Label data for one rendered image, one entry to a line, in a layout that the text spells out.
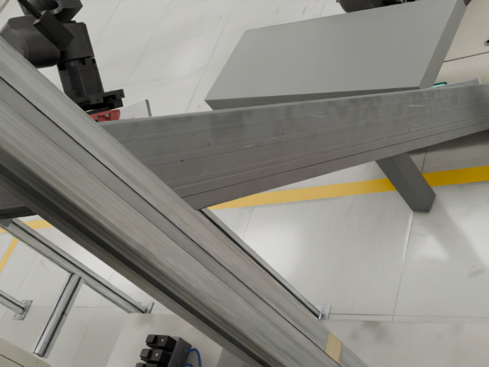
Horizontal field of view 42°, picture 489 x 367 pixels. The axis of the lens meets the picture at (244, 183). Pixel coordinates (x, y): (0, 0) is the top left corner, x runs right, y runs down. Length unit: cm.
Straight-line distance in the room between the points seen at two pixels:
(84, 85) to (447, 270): 107
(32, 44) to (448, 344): 67
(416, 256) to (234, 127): 135
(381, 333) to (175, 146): 59
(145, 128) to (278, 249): 166
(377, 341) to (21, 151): 71
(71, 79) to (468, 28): 115
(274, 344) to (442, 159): 156
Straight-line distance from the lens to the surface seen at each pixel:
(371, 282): 178
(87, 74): 97
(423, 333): 91
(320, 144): 53
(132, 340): 124
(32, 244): 200
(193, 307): 37
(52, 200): 31
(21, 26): 95
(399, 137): 66
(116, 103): 97
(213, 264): 36
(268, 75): 151
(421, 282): 172
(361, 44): 140
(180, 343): 110
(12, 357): 203
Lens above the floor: 137
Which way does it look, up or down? 37 degrees down
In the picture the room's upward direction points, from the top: 45 degrees counter-clockwise
